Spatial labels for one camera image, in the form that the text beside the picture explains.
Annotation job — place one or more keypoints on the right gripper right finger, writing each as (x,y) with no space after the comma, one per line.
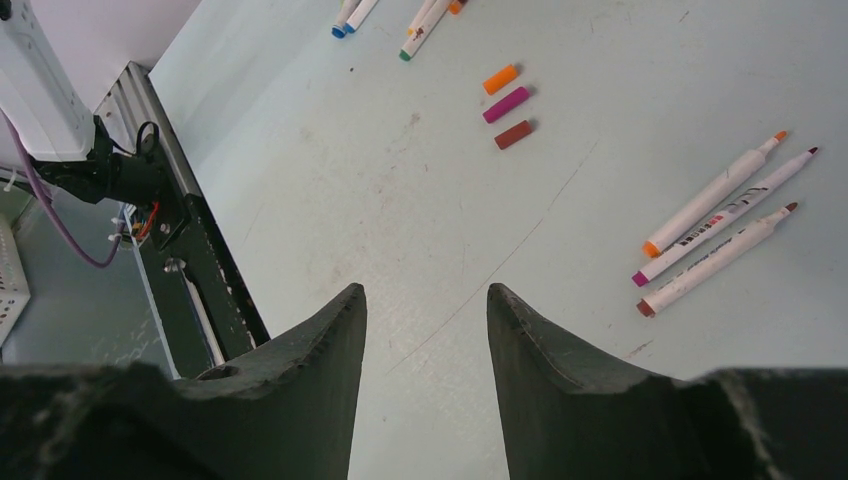
(569,410)

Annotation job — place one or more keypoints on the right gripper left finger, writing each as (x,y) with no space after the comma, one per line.
(285,410)

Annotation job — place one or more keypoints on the brown cap marker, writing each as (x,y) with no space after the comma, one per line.
(707,266)

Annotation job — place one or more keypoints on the magenta cap marker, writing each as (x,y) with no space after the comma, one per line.
(722,219)

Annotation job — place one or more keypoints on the orange cap marker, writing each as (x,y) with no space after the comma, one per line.
(710,196)

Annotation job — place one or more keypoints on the brown pen cap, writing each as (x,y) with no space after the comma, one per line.
(514,134)

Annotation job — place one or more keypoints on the magenta pen cap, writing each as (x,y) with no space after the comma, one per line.
(506,104)

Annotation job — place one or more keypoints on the orange pen cap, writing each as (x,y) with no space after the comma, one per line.
(500,79)

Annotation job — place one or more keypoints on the green cap thin marker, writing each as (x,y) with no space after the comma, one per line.
(422,27)

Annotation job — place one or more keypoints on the yellow cap marker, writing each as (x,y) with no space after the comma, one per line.
(419,16)

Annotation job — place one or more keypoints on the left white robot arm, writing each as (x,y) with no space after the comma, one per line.
(66,144)

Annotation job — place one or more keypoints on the white perforated box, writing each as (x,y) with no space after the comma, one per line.
(15,293)

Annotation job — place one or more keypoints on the blue cap thick marker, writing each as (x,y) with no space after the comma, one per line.
(341,27)

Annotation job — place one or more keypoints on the blue cap thin marker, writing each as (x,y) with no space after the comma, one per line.
(358,15)

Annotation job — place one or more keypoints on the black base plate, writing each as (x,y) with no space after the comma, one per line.
(204,308)

